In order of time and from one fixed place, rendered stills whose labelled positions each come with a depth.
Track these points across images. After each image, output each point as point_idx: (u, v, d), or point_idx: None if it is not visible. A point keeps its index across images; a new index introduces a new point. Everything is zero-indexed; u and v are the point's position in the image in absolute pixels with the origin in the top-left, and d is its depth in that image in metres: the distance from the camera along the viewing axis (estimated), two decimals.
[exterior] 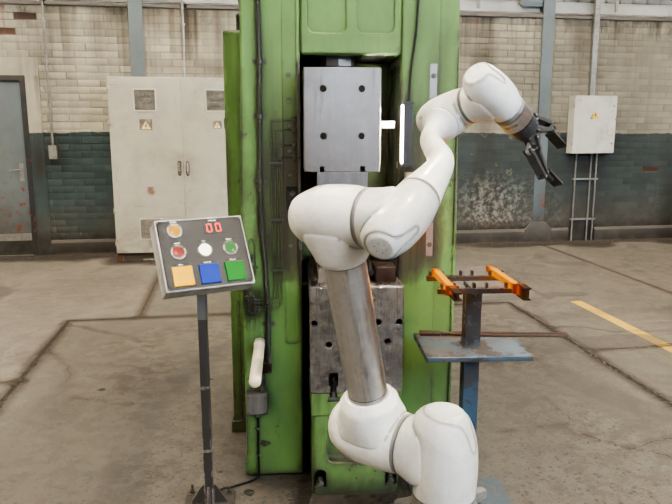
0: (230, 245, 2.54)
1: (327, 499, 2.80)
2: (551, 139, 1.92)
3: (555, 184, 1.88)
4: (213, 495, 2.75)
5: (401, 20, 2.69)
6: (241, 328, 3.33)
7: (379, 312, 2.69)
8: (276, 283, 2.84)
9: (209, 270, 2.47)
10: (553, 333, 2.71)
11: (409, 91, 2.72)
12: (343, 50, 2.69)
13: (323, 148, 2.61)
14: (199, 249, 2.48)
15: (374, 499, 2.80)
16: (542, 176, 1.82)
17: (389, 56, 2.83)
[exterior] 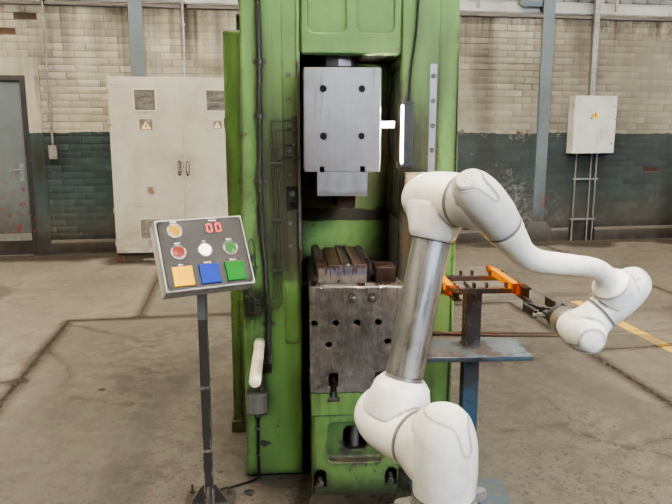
0: (230, 245, 2.54)
1: (327, 499, 2.80)
2: None
3: (547, 302, 2.25)
4: (213, 495, 2.75)
5: (401, 20, 2.69)
6: (241, 328, 3.33)
7: (379, 312, 2.69)
8: (276, 283, 2.84)
9: (209, 270, 2.47)
10: (553, 333, 2.71)
11: (409, 91, 2.72)
12: (343, 50, 2.69)
13: (323, 148, 2.61)
14: (199, 249, 2.48)
15: (374, 499, 2.80)
16: (565, 305, 2.17)
17: (389, 56, 2.83)
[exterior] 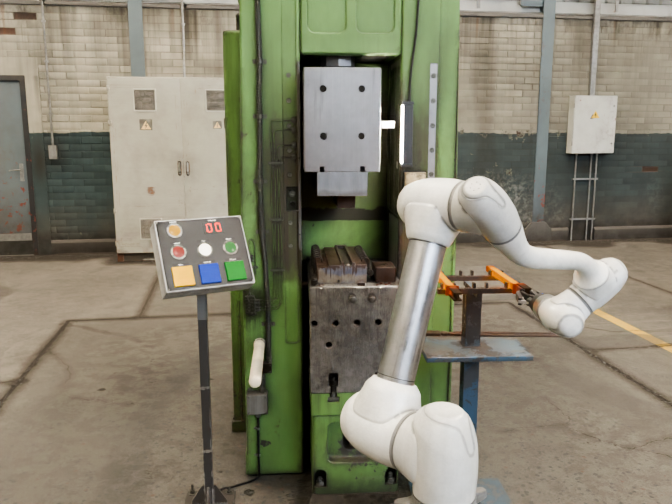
0: (230, 245, 2.54)
1: (327, 499, 2.80)
2: None
3: None
4: (213, 495, 2.75)
5: (401, 20, 2.69)
6: (241, 328, 3.33)
7: (379, 312, 2.69)
8: (276, 283, 2.84)
9: (209, 270, 2.47)
10: (553, 333, 2.71)
11: (409, 91, 2.72)
12: (343, 50, 2.69)
13: (323, 148, 2.61)
14: (199, 249, 2.48)
15: (374, 499, 2.80)
16: (539, 293, 2.31)
17: (389, 56, 2.83)
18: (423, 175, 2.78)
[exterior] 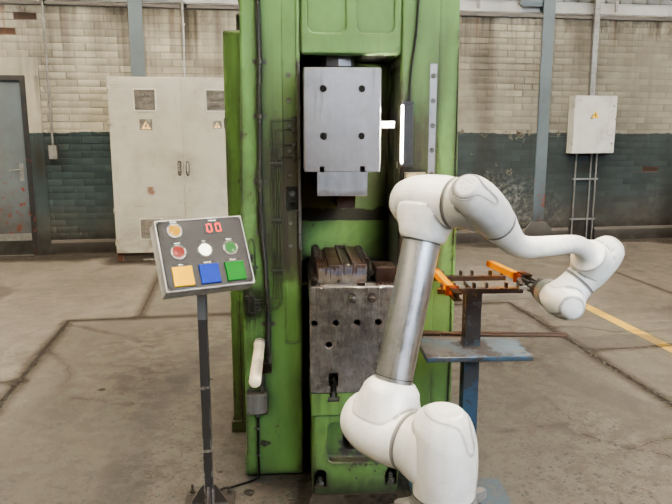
0: (230, 245, 2.54)
1: (327, 499, 2.80)
2: None
3: None
4: (213, 495, 2.75)
5: (401, 20, 2.69)
6: (241, 328, 3.33)
7: (379, 312, 2.69)
8: (276, 283, 2.84)
9: (209, 270, 2.47)
10: (553, 333, 2.71)
11: (409, 91, 2.72)
12: (343, 50, 2.69)
13: (323, 148, 2.61)
14: (199, 249, 2.48)
15: (374, 499, 2.80)
16: None
17: (389, 56, 2.83)
18: (423, 175, 2.78)
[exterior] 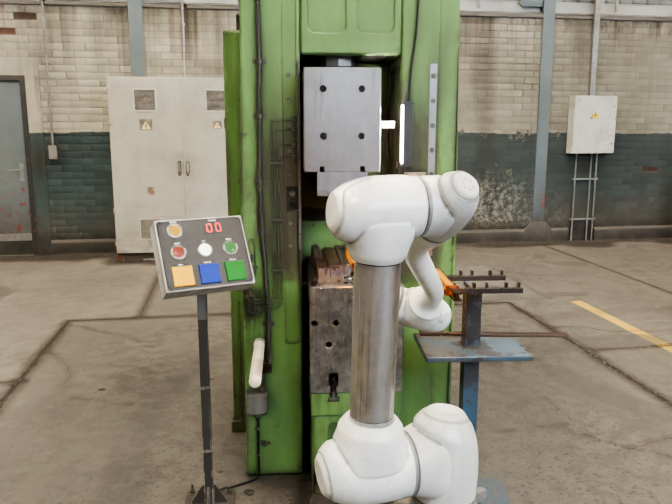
0: (230, 245, 2.54)
1: (327, 499, 2.80)
2: None
3: None
4: (213, 495, 2.75)
5: (401, 20, 2.69)
6: (241, 328, 3.33)
7: None
8: (276, 283, 2.84)
9: (209, 270, 2.47)
10: (553, 333, 2.71)
11: (409, 91, 2.72)
12: (343, 50, 2.69)
13: (323, 148, 2.61)
14: (199, 249, 2.48)
15: None
16: None
17: (389, 56, 2.83)
18: (423, 175, 2.78)
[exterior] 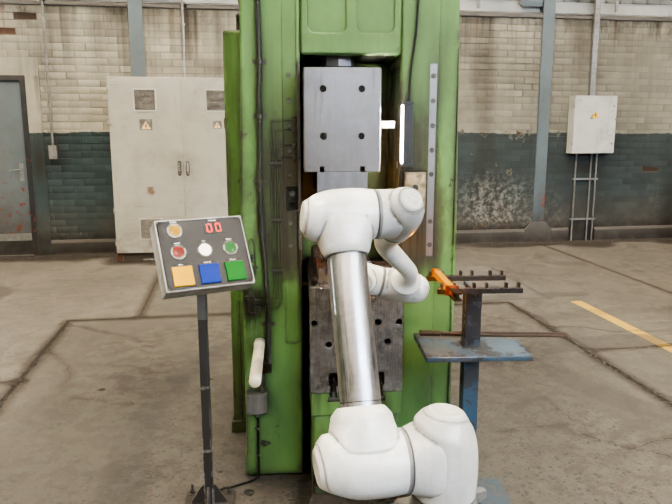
0: (230, 245, 2.54)
1: (327, 499, 2.80)
2: None
3: None
4: (213, 495, 2.75)
5: (401, 20, 2.69)
6: (241, 328, 3.33)
7: (379, 312, 2.69)
8: (276, 283, 2.84)
9: (209, 270, 2.47)
10: (553, 333, 2.71)
11: (409, 91, 2.72)
12: (343, 50, 2.69)
13: (323, 148, 2.61)
14: (199, 249, 2.48)
15: (374, 499, 2.80)
16: None
17: (389, 56, 2.83)
18: (423, 175, 2.78)
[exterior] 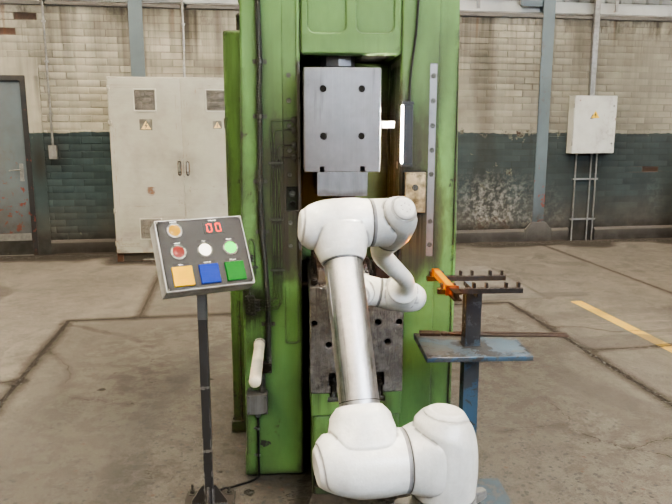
0: (230, 245, 2.54)
1: (327, 499, 2.80)
2: None
3: None
4: (213, 495, 2.75)
5: (401, 20, 2.69)
6: (241, 328, 3.33)
7: (379, 312, 2.69)
8: (276, 283, 2.84)
9: (209, 270, 2.47)
10: (553, 333, 2.71)
11: (409, 91, 2.72)
12: (343, 50, 2.69)
13: (323, 148, 2.61)
14: (199, 249, 2.48)
15: (374, 499, 2.80)
16: None
17: (389, 56, 2.83)
18: (423, 175, 2.78)
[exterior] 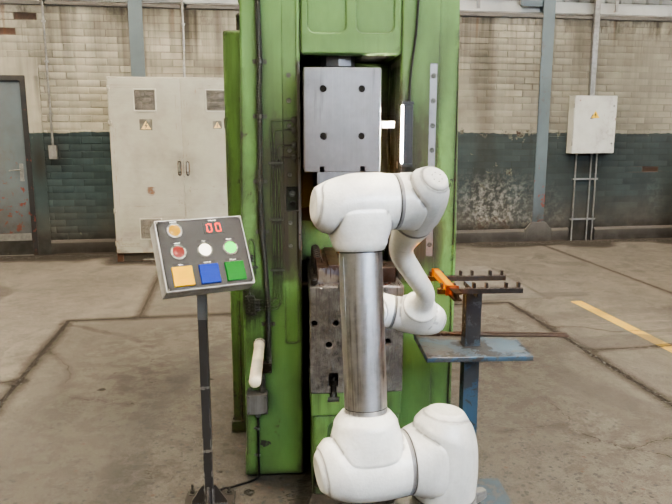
0: (230, 245, 2.54)
1: (327, 499, 2.80)
2: None
3: None
4: (213, 495, 2.75)
5: (401, 20, 2.69)
6: (241, 328, 3.33)
7: None
8: (276, 283, 2.84)
9: (209, 270, 2.47)
10: (553, 333, 2.71)
11: (409, 91, 2.72)
12: (343, 50, 2.69)
13: (323, 148, 2.61)
14: (199, 249, 2.48)
15: None
16: None
17: (389, 56, 2.83)
18: None
